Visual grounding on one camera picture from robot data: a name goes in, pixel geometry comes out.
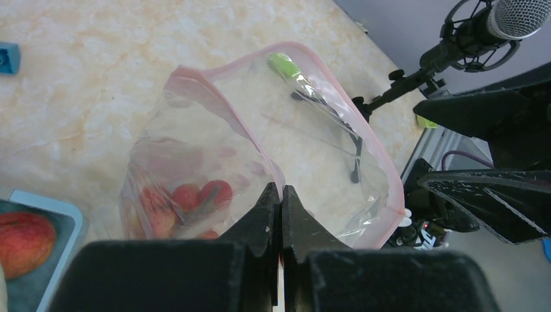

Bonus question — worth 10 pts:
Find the red cherry bunch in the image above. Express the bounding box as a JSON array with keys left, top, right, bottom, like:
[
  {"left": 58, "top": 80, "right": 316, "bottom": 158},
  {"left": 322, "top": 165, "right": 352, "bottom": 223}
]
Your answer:
[{"left": 131, "top": 180, "right": 234, "bottom": 239}]

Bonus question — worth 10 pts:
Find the clear pink-dotted zip bag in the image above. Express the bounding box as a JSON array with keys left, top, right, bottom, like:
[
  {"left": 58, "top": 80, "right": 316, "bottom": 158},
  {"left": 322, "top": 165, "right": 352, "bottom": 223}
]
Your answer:
[{"left": 119, "top": 42, "right": 405, "bottom": 249}]

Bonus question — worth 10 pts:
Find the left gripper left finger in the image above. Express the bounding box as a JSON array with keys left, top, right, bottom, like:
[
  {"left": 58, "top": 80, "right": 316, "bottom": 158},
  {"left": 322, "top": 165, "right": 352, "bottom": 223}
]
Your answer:
[{"left": 220, "top": 182, "right": 281, "bottom": 311}]

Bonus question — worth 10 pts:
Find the light blue plastic basket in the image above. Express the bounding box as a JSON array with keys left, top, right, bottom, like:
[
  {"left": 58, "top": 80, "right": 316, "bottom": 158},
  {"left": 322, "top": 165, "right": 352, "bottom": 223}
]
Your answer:
[{"left": 1, "top": 189, "right": 88, "bottom": 311}]

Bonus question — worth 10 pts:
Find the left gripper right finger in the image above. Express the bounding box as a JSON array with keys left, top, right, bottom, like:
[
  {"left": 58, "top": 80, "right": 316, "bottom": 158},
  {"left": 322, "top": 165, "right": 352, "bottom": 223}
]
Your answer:
[{"left": 281, "top": 185, "right": 349, "bottom": 311}]

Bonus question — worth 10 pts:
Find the black microphone on stand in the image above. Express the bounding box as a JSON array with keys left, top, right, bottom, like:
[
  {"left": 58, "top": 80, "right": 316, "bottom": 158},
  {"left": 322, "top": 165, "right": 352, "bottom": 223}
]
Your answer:
[{"left": 353, "top": 1, "right": 550, "bottom": 118}]

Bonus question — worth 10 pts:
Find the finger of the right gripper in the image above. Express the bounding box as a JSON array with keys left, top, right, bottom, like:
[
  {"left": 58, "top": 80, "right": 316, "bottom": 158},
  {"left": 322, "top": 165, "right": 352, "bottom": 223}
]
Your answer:
[
  {"left": 413, "top": 88, "right": 550, "bottom": 170},
  {"left": 418, "top": 169, "right": 550, "bottom": 244}
]

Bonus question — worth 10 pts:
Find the blue square block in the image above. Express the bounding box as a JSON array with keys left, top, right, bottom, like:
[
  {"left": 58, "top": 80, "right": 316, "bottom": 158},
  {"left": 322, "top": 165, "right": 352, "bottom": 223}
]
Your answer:
[{"left": 0, "top": 42, "right": 21, "bottom": 75}]

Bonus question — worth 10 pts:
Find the small green block front right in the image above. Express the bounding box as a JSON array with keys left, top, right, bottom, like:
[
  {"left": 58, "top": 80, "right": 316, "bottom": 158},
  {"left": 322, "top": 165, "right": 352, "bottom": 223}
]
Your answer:
[{"left": 416, "top": 115, "right": 438, "bottom": 129}]

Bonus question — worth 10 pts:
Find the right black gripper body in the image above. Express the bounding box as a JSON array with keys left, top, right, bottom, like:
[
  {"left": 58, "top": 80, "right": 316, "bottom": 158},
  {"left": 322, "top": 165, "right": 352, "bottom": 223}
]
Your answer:
[{"left": 447, "top": 62, "right": 551, "bottom": 104}]

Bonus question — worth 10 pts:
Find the red peach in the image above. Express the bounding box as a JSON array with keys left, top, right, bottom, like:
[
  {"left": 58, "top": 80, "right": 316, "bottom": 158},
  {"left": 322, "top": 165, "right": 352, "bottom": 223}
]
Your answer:
[{"left": 1, "top": 212, "right": 57, "bottom": 280}]

